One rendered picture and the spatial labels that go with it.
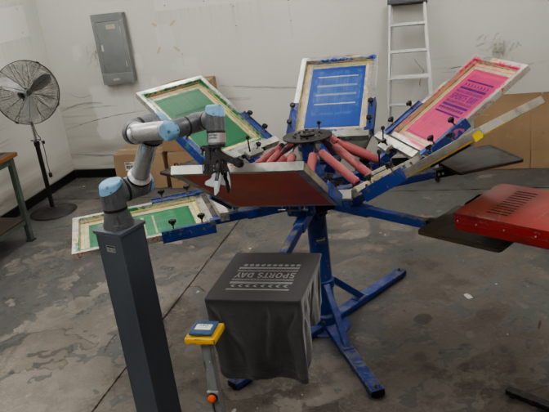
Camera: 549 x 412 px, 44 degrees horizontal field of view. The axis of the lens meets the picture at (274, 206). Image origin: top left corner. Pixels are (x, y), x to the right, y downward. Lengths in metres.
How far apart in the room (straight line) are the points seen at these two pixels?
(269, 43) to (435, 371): 4.40
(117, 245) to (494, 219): 1.77
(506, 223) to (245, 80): 4.87
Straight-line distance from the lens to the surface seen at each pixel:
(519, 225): 3.22
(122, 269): 3.44
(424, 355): 4.30
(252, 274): 3.26
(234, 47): 7.62
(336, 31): 7.32
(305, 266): 3.27
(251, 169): 2.83
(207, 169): 2.70
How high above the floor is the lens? 2.37
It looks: 20 degrees down
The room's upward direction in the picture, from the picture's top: 7 degrees counter-clockwise
